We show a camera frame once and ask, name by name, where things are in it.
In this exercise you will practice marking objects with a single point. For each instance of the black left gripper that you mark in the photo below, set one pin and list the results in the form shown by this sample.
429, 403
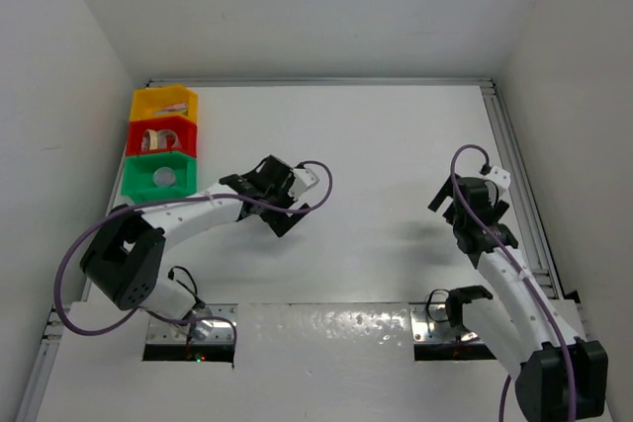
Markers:
278, 221

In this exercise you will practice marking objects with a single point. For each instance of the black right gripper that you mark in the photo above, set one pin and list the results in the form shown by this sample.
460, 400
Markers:
444, 192

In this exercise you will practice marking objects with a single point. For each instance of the beige tape roll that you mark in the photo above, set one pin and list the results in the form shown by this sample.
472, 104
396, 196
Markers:
149, 140

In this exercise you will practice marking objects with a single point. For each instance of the pink clip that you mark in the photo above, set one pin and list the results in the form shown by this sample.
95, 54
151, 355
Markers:
179, 108

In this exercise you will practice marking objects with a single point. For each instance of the clear tape roll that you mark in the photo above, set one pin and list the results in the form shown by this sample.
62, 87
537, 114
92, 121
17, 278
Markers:
168, 139

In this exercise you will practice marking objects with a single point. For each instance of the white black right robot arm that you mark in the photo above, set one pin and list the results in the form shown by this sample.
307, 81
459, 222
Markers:
557, 374

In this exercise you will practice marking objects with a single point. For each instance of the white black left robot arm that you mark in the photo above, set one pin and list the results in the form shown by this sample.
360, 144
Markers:
124, 257

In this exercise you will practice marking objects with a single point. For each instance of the red plastic bin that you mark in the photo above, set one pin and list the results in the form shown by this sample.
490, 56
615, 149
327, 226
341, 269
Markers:
187, 132

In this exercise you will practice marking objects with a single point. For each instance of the green plastic bin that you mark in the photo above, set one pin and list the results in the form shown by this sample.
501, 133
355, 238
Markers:
137, 176

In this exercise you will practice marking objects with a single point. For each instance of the yellow plastic bin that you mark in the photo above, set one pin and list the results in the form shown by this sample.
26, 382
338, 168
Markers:
147, 101

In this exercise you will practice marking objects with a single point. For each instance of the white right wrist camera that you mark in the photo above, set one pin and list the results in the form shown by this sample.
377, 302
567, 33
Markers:
497, 181

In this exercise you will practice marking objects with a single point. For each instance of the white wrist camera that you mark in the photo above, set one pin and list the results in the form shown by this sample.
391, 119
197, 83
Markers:
497, 181
303, 181

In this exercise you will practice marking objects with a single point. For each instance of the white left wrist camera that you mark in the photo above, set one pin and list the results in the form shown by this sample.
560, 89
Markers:
303, 181

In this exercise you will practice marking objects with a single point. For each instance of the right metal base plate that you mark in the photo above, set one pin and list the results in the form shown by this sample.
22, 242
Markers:
429, 325

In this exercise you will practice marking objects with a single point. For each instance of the metal base plate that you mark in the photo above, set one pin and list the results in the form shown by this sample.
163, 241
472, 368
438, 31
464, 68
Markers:
213, 327
429, 325

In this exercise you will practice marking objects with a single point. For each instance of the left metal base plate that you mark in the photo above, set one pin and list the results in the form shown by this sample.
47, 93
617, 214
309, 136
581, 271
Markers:
213, 327

